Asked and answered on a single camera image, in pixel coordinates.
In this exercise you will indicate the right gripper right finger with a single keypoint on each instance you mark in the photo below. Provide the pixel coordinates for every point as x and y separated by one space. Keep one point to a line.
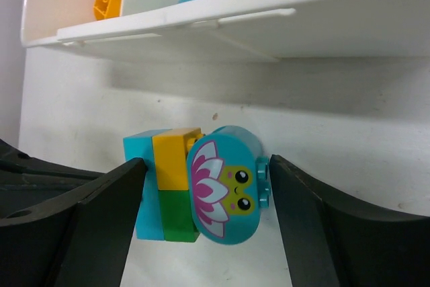
331 238

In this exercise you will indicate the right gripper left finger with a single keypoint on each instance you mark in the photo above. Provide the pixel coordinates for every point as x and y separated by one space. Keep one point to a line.
62 226

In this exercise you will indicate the blue long lego brick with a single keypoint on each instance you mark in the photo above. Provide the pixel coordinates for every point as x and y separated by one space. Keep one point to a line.
148 222

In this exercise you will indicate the green number two lego brick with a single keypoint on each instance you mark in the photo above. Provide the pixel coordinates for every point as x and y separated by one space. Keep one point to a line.
177 221

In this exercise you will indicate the blue frog lego brick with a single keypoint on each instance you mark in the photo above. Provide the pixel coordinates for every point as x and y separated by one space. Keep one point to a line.
228 184

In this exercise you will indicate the small yellow lego brick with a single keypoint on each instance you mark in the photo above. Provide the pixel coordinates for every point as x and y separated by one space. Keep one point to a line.
171 148

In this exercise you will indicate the white three-compartment tray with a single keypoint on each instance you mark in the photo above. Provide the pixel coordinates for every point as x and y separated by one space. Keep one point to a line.
166 31

